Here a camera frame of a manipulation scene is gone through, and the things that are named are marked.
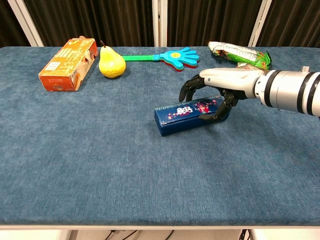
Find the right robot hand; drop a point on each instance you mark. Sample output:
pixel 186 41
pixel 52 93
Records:
pixel 230 77

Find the blue glasses case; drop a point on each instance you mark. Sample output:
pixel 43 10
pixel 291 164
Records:
pixel 180 122

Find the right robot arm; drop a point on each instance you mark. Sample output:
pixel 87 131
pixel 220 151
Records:
pixel 287 92

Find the blue hand clapper toy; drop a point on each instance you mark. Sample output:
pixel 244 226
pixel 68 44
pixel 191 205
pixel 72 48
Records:
pixel 180 58

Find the orange carton box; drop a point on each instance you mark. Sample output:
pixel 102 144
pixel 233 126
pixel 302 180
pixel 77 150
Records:
pixel 65 65

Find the green snack bag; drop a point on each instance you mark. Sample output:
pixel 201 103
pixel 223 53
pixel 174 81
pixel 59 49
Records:
pixel 240 56

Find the dark pleated curtain panel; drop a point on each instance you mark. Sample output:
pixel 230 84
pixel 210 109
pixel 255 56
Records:
pixel 7 25
pixel 212 20
pixel 87 20
pixel 295 22

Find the yellow toy pear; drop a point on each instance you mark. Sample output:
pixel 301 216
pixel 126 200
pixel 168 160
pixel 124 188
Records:
pixel 111 65

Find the blue table mat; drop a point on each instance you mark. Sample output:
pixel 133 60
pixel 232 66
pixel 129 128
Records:
pixel 100 150

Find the white frame post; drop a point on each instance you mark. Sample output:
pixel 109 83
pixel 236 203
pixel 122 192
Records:
pixel 260 23
pixel 26 23
pixel 155 22

